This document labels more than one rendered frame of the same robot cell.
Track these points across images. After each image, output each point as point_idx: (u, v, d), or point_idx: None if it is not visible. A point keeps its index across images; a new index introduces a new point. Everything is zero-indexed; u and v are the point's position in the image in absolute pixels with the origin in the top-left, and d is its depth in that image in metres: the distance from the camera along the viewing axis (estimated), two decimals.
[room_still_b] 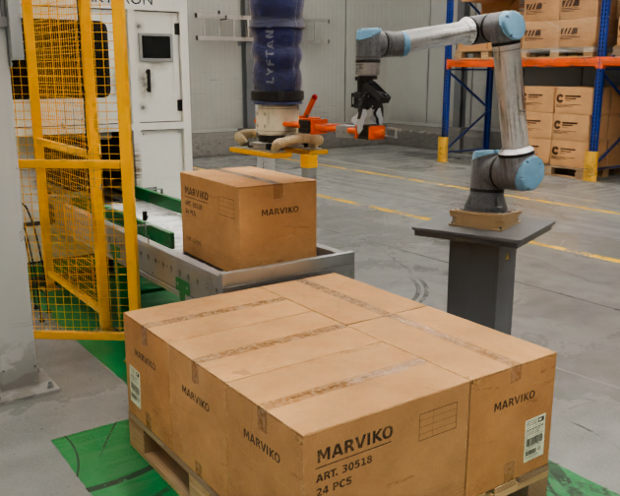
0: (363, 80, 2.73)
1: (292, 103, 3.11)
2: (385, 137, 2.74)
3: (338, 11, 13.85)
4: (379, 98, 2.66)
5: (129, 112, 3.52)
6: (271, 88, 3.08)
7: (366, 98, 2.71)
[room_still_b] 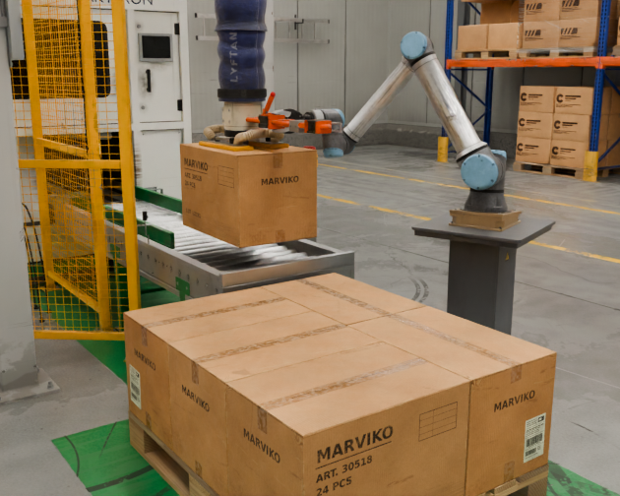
0: None
1: (255, 100, 3.35)
2: (332, 131, 2.96)
3: (338, 11, 13.85)
4: (307, 115, 3.24)
5: (129, 112, 3.52)
6: (234, 86, 3.31)
7: (298, 114, 3.28)
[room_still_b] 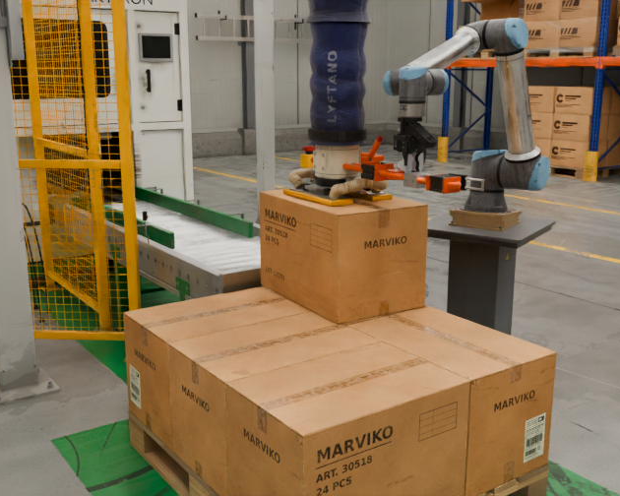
0: (406, 121, 2.55)
1: (355, 144, 2.80)
2: (467, 188, 2.43)
3: None
4: (424, 143, 2.48)
5: (129, 112, 3.52)
6: (332, 127, 2.77)
7: (410, 142, 2.53)
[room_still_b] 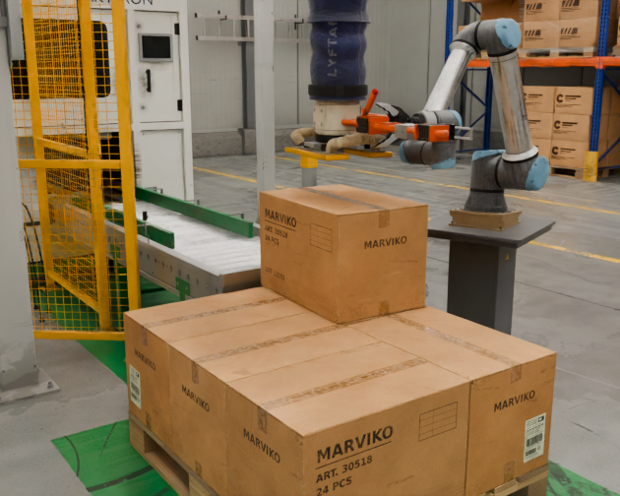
0: None
1: (356, 98, 2.76)
2: (457, 138, 2.35)
3: None
4: (416, 118, 2.62)
5: (129, 112, 3.52)
6: (333, 81, 2.73)
7: (405, 116, 2.67)
